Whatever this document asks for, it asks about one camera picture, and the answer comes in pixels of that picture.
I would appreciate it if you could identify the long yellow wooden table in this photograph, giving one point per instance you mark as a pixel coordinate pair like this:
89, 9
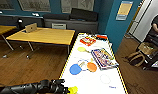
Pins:
45, 36
1, 30

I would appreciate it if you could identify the yellow gaming table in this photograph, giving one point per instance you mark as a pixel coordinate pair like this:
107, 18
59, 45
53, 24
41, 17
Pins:
91, 83

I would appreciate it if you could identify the yellow wall sign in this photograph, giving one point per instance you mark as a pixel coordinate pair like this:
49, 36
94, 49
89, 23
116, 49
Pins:
124, 10

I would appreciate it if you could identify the orange game box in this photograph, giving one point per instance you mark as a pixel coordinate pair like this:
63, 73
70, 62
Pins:
88, 41

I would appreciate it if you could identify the tan woven basket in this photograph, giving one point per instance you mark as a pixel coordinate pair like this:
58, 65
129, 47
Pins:
148, 48

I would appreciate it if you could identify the blue bowl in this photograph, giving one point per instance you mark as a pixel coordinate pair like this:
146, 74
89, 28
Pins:
75, 69

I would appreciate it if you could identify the tan open box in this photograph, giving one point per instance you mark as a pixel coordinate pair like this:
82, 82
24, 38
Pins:
31, 28

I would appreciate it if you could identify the interior glass window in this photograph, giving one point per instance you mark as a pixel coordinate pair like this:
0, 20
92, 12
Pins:
77, 5
34, 5
3, 4

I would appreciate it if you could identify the long dark grey bench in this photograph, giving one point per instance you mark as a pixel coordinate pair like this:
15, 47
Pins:
11, 19

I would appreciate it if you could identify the dark grey sofa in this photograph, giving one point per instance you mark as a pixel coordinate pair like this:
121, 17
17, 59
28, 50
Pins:
75, 20

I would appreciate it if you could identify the person in dark shirt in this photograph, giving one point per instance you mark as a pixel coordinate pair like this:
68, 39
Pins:
157, 24

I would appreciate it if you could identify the small blue piece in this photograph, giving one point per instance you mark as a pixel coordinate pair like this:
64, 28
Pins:
112, 87

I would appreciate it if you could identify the white rectangular pad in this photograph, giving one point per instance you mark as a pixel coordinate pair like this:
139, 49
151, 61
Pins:
58, 26

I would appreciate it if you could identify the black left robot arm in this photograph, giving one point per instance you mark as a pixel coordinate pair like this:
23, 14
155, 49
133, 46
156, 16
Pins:
18, 89

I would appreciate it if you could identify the small yellow cup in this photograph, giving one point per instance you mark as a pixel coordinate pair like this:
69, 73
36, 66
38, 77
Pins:
73, 90

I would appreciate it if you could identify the red and black paddle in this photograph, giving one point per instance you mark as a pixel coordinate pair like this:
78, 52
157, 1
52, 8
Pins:
102, 37

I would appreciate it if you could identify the blue plate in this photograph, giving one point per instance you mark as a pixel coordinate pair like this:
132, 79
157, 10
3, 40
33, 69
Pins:
82, 62

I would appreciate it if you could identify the tan backpack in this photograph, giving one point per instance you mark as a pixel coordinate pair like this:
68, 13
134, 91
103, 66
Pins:
136, 59

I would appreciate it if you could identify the orange bowl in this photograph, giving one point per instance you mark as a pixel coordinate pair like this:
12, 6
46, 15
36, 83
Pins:
92, 67

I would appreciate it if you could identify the black chair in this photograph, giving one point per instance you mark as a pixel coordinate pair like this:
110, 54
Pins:
20, 23

